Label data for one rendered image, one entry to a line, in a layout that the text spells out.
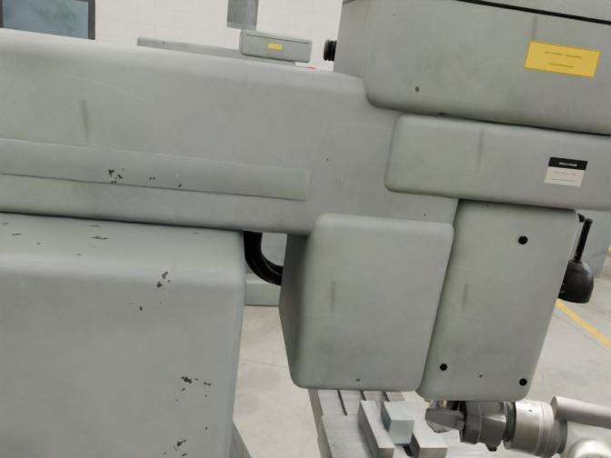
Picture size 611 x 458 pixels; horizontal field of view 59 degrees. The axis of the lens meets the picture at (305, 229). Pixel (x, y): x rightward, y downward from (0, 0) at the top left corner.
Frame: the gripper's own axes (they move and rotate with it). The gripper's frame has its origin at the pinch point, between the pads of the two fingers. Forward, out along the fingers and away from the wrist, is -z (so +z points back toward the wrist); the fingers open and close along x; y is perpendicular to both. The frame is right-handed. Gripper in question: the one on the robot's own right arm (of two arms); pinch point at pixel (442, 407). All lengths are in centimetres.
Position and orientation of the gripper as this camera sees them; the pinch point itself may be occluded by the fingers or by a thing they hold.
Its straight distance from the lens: 99.7
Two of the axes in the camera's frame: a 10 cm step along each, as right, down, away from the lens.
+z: 9.7, 1.7, -1.5
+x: -2.0, 2.8, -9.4
